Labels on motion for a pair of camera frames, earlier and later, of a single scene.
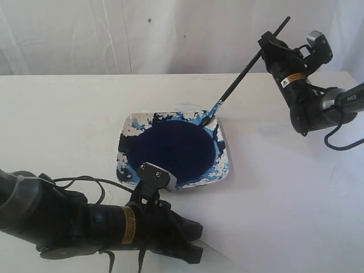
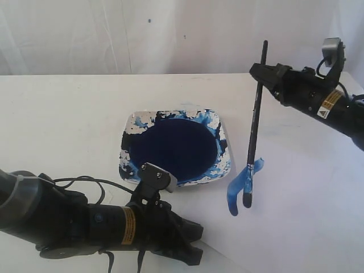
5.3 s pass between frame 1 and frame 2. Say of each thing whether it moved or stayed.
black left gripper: stayed
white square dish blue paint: stayed
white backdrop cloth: stayed
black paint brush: moved
